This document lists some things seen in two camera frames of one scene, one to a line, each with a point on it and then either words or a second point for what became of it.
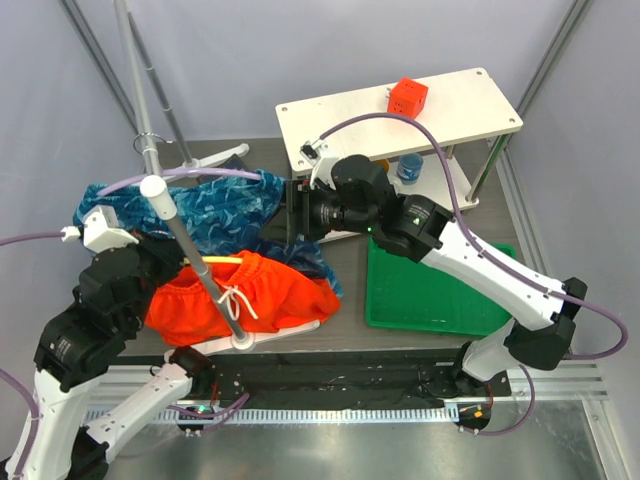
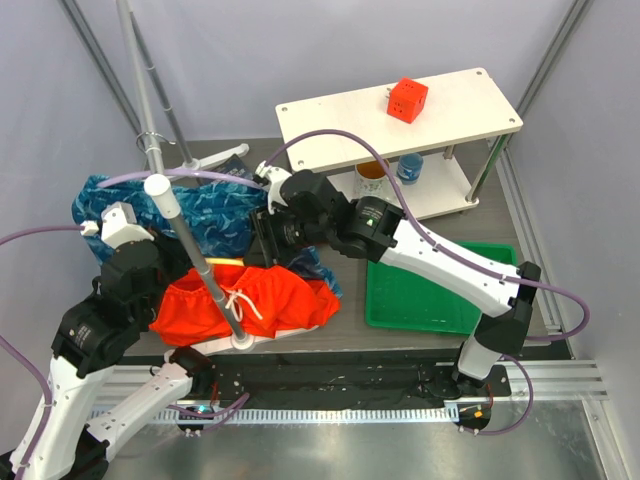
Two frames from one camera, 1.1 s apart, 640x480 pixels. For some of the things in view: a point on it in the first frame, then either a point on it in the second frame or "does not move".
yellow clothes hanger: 217,259 does not move
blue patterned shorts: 224,212 does not move
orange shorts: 183,309 does not move
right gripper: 298,204 -> 264,246
